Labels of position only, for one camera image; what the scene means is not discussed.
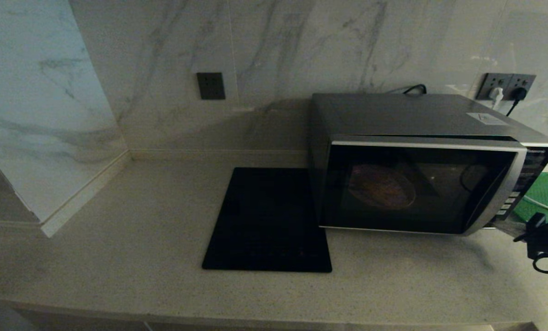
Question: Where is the purple plate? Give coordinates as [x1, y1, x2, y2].
[348, 163, 417, 211]

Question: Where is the silver microwave oven body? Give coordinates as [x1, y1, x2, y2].
[308, 93, 548, 230]

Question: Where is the green plastic tray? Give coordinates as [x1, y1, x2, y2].
[512, 172, 548, 224]

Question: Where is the white warning sticker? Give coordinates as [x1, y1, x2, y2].
[466, 112, 509, 126]

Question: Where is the black induction cooktop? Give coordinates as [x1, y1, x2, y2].
[202, 167, 332, 273]

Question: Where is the black power plug with cord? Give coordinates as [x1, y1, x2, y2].
[505, 87, 527, 117]

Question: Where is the dark double wall socket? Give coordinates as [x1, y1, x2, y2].
[475, 73, 537, 101]

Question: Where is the black curved cable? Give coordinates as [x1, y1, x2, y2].
[387, 84, 427, 95]

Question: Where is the dark single wall socket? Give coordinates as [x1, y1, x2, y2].
[197, 72, 226, 100]

